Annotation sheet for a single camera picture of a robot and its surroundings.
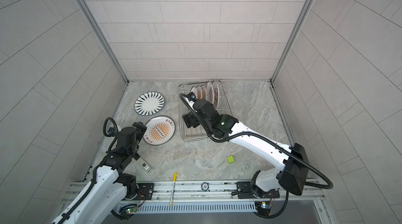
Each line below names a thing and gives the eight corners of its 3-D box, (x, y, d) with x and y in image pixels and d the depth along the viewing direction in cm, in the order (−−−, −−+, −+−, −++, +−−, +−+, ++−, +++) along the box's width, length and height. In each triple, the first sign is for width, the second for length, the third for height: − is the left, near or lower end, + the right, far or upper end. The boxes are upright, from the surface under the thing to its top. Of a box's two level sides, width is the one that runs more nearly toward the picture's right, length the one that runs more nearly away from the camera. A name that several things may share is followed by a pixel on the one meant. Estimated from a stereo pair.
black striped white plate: (132, 115, 99) (130, 113, 97) (140, 94, 111) (139, 91, 109) (161, 115, 99) (160, 113, 97) (166, 94, 111) (166, 91, 109)
